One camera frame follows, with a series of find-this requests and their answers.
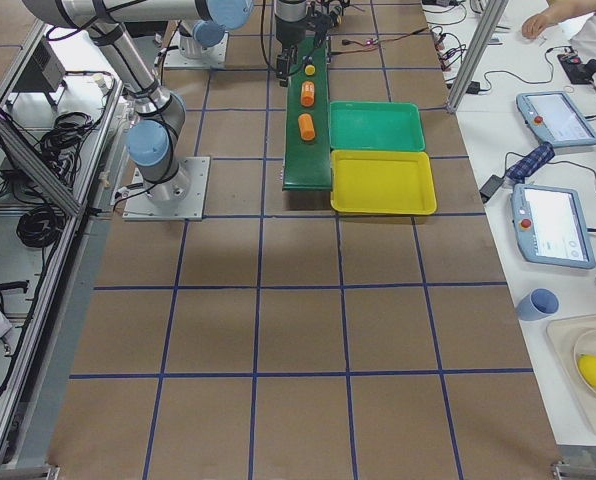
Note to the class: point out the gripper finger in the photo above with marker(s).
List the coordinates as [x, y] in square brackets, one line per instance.
[284, 62]

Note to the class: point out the blue teach pendant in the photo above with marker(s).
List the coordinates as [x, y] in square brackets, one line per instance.
[550, 227]
[553, 117]

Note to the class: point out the blue plastic cup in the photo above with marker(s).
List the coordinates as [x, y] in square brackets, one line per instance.
[538, 304]

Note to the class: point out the green conveyor belt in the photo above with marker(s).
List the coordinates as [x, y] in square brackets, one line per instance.
[307, 165]

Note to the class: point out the black power adapter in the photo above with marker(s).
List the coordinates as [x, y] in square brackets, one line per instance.
[490, 187]

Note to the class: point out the labelled orange cylinder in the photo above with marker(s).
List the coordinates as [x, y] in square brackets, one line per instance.
[307, 94]

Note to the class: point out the yellow lemon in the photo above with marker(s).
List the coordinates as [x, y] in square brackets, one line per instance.
[595, 372]

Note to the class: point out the yellow mushroom push button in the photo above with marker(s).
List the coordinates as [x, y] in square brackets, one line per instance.
[309, 68]

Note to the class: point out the yellow plastic tray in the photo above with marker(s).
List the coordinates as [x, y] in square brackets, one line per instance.
[382, 182]

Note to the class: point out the aluminium frame post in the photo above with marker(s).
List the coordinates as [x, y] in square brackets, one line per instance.
[489, 19]

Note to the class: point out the green plastic tray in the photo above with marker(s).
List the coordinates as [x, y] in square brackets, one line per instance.
[383, 126]

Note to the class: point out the folded blue umbrella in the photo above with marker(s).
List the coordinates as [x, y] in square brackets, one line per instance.
[530, 163]

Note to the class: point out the person's hand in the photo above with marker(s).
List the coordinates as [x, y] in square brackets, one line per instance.
[535, 25]

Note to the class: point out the plain orange cylinder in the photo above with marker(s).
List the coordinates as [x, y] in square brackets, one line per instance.
[306, 127]

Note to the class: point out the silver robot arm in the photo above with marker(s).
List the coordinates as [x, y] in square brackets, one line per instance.
[152, 141]
[198, 37]

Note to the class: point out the beige tray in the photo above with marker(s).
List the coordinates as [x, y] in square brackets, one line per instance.
[562, 335]

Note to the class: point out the near blue teach pendant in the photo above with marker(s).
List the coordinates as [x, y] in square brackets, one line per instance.
[550, 227]

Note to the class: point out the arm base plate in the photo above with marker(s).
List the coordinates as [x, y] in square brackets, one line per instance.
[182, 198]
[218, 55]

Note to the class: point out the far blue teach pendant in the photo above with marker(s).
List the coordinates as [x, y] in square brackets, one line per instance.
[553, 117]

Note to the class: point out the small controller circuit board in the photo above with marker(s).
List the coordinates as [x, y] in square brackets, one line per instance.
[372, 43]

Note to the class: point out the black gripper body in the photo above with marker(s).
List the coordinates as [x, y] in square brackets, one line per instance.
[286, 36]

